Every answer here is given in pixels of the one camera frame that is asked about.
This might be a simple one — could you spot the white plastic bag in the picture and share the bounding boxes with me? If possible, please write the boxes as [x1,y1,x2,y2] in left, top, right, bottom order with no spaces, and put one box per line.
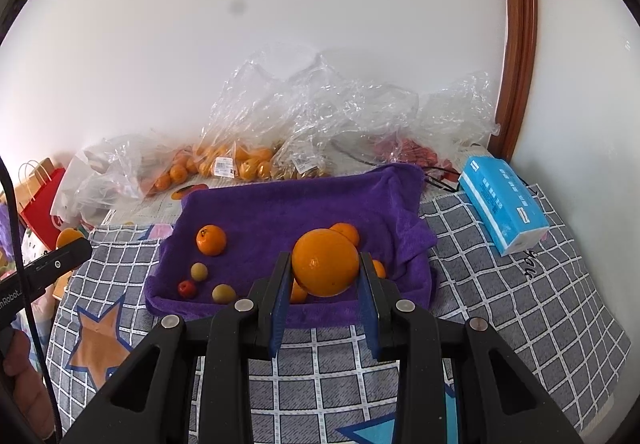
[50,144,116,230]

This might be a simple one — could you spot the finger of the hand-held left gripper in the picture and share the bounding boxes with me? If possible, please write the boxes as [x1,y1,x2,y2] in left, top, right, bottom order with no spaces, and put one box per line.
[37,239,94,286]

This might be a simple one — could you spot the brown wooden door frame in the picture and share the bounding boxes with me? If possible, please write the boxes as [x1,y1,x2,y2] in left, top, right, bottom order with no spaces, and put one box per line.
[497,0,540,160]

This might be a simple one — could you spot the person's left hand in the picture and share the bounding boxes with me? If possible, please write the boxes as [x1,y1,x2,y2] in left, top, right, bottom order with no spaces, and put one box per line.
[0,331,55,440]

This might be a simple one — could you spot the clear bag of mandarins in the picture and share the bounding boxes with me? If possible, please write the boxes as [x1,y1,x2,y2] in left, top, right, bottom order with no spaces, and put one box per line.
[75,133,201,200]

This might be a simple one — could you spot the white floral pillow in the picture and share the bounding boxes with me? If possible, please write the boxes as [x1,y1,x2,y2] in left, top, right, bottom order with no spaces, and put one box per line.
[21,227,56,270]

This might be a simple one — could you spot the blue tissue box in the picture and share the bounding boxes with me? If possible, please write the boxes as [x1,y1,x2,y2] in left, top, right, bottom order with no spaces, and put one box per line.
[457,155,550,256]

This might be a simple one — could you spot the black cable loop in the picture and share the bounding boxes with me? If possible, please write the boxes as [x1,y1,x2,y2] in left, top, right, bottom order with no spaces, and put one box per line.
[422,163,463,192]

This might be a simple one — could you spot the grey checked star blanket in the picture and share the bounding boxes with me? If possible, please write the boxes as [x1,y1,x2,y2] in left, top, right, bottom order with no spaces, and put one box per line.
[47,181,632,444]

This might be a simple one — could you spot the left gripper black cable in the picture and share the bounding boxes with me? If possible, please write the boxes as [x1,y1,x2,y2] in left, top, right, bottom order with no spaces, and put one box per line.
[0,155,63,442]

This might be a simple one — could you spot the red paper bag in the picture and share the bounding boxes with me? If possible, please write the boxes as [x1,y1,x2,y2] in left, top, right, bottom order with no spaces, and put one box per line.
[17,158,68,250]

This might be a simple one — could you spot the clear bag of brown longans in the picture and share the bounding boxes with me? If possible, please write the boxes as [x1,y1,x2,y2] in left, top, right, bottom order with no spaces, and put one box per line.
[272,124,336,181]

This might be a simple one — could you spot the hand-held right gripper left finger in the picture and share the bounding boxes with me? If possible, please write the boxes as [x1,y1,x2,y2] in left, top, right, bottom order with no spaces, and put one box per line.
[60,253,293,444]

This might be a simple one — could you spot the purple towel-lined tray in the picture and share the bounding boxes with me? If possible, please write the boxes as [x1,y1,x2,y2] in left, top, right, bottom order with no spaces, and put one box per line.
[145,163,438,330]

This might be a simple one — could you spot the labelled clear bag of oranges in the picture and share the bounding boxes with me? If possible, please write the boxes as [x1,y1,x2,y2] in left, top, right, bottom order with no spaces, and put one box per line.
[192,43,326,184]

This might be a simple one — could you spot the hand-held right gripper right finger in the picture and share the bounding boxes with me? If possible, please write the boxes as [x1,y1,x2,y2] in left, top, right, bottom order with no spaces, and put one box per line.
[360,251,586,444]

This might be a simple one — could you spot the crumpled clear bag, red contents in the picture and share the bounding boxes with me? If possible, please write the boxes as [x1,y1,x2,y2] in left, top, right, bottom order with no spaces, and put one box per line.
[367,70,501,170]

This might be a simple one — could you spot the mandarin with green stem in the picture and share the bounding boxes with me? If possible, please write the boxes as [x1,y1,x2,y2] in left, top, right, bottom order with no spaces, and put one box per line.
[195,224,228,257]

